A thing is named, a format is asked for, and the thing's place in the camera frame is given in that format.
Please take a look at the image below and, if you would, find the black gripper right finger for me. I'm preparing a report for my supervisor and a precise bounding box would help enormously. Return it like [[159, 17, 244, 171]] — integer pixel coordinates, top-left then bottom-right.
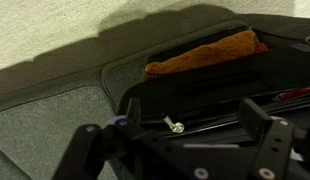
[[237, 98, 310, 180]]

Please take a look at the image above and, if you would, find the metal zipper pull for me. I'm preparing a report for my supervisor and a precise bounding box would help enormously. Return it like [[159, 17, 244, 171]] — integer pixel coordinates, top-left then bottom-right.
[[160, 112, 186, 135]]

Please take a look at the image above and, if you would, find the grey fabric sofa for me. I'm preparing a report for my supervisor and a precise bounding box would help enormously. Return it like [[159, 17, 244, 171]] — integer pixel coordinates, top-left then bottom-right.
[[0, 3, 310, 180]]

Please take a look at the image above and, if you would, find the orange towel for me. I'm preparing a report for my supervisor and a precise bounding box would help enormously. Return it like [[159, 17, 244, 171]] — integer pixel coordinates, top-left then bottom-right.
[[143, 29, 269, 82]]

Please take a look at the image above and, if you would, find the red suitcase tag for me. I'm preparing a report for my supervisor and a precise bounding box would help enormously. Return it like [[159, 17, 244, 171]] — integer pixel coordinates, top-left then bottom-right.
[[272, 86, 310, 102]]

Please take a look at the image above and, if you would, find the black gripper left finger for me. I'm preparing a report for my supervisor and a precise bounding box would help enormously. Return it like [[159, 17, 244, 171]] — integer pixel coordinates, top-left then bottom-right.
[[51, 97, 216, 180]]

